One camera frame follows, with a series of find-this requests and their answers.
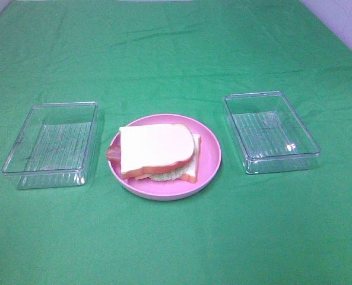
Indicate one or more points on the toy bacon strip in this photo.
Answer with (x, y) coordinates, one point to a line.
(113, 153)

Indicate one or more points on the toy lettuce leaf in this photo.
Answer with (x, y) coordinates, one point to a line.
(169, 176)

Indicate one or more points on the toy bread slice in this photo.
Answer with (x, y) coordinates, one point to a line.
(154, 149)
(192, 171)

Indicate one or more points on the pink round plate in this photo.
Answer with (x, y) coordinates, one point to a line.
(209, 163)

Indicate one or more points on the yellow toy cheese slice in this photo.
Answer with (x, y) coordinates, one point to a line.
(143, 176)

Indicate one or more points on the left clear plastic container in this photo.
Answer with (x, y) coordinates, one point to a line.
(54, 147)

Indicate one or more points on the clear plastic container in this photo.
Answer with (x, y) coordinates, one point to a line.
(54, 147)
(269, 135)

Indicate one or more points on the green tablecloth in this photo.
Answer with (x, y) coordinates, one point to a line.
(139, 58)

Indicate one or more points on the right clear plastic container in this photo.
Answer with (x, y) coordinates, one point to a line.
(269, 135)

